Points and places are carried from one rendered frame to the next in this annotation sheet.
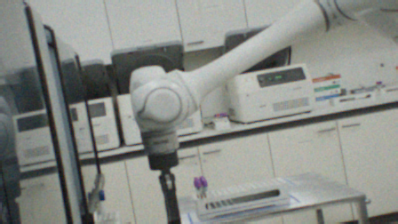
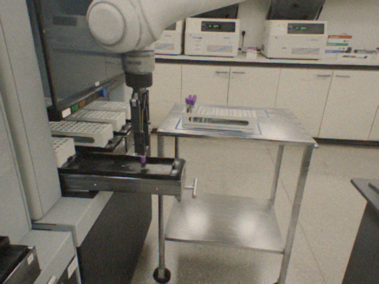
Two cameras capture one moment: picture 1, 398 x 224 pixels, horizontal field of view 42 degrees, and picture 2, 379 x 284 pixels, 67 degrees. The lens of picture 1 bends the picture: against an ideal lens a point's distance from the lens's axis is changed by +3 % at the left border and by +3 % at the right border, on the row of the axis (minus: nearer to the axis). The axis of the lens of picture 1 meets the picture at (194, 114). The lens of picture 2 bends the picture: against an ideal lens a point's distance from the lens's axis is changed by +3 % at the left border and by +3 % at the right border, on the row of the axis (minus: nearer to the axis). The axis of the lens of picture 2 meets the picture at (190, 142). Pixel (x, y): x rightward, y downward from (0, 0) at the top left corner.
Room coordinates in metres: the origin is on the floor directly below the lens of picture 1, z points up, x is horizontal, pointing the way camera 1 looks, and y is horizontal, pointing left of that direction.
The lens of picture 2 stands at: (0.49, -0.21, 1.21)
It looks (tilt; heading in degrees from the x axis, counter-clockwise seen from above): 23 degrees down; 12
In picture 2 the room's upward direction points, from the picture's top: 2 degrees clockwise
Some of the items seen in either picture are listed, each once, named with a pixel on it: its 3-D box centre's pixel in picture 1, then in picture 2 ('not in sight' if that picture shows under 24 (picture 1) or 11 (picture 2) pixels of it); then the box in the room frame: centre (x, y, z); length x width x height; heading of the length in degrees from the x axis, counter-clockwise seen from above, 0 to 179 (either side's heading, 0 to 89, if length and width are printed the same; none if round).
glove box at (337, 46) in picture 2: (322, 91); (334, 46); (4.13, -1.06, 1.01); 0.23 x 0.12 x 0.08; 97
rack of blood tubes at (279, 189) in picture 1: (240, 197); (218, 119); (1.60, -0.10, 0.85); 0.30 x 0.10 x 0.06; 95
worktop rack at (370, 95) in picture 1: (352, 99); (352, 57); (3.82, -1.18, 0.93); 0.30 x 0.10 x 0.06; 90
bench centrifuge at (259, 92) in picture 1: (262, 73); (294, 22); (3.91, -0.57, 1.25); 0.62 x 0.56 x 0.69; 7
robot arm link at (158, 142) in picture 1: (160, 141); (138, 61); (1.24, 0.10, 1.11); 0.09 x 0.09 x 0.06
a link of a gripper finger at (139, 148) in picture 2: not in sight; (139, 142); (1.21, 0.09, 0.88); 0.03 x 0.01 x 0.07; 98
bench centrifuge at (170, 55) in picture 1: (154, 92); (212, 21); (3.80, 0.27, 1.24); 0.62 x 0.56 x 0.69; 8
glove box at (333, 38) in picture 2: (324, 79); (338, 37); (4.13, -1.09, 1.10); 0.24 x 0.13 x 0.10; 96
